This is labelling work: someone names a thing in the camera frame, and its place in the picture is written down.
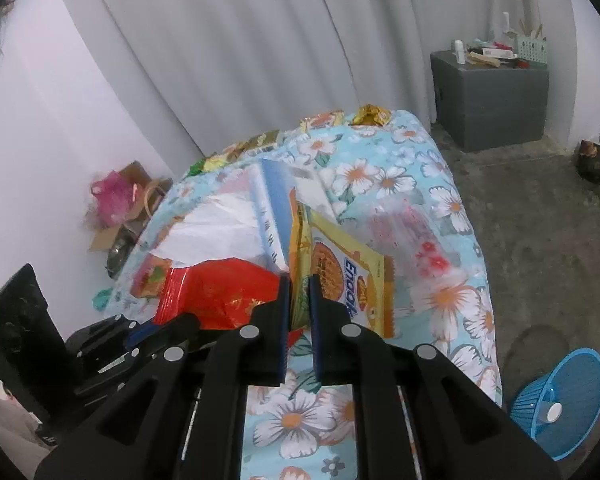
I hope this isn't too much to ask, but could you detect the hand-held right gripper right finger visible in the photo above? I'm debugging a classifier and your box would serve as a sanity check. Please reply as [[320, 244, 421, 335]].
[[307, 274, 561, 480]]

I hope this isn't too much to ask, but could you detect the blue plastic basket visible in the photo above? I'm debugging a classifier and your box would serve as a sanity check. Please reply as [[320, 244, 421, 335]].
[[509, 346, 600, 462]]

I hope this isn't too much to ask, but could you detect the floral blue tablecloth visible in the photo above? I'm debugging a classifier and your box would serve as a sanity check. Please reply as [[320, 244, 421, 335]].
[[111, 109, 504, 480]]

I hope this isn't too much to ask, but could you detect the green slotted basket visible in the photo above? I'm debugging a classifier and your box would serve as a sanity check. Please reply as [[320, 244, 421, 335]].
[[515, 34, 549, 69]]

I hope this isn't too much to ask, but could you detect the brown bag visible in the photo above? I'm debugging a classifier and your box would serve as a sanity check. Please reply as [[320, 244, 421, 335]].
[[578, 139, 600, 184]]

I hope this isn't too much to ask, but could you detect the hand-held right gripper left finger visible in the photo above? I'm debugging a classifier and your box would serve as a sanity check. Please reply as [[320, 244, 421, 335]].
[[34, 274, 293, 480]]

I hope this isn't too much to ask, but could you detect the yellow noodle packet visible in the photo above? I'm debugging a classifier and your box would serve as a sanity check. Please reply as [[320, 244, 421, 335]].
[[287, 200, 397, 339]]

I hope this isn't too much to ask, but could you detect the grey cabinet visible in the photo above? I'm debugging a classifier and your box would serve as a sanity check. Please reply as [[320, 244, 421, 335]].
[[429, 50, 551, 154]]

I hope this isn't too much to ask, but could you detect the black bin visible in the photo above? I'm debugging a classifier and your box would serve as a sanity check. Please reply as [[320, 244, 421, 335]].
[[0, 263, 70, 443]]

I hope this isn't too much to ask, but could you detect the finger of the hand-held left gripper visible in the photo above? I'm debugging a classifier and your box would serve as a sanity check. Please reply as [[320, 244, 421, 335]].
[[135, 311, 202, 361]]

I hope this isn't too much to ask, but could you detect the small orange snack packet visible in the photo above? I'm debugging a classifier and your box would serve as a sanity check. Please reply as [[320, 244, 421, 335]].
[[129, 254, 175, 302]]

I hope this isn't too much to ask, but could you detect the gold foil wrapper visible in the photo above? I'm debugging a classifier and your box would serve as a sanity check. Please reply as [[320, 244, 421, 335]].
[[352, 104, 392, 127]]

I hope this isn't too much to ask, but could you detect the cardboard box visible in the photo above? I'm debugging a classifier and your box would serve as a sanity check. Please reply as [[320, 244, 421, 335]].
[[89, 160, 175, 252]]

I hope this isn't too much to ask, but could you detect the white curtain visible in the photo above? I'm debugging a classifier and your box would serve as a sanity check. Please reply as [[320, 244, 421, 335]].
[[50, 0, 573, 162]]

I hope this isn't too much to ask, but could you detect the pink plastic bag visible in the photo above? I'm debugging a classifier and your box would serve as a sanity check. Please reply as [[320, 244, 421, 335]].
[[89, 170, 137, 229]]

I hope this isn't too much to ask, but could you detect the white cloth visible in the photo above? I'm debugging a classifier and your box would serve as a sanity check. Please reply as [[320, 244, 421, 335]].
[[0, 384, 48, 463]]

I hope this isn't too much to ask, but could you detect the clear bag with red print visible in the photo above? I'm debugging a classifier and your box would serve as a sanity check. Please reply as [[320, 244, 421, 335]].
[[364, 196, 475, 287]]

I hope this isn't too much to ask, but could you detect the yellow gold wrapper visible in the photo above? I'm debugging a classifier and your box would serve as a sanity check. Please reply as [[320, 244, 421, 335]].
[[202, 130, 282, 171]]

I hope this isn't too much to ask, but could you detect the red snack packet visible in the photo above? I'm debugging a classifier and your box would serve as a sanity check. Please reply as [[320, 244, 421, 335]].
[[152, 257, 293, 347]]

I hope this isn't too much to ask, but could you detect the orange yellow wrapper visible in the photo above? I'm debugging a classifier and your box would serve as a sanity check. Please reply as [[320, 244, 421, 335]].
[[299, 109, 347, 132]]

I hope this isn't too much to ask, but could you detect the blue white packet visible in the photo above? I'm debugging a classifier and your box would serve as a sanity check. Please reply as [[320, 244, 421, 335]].
[[252, 159, 301, 273]]

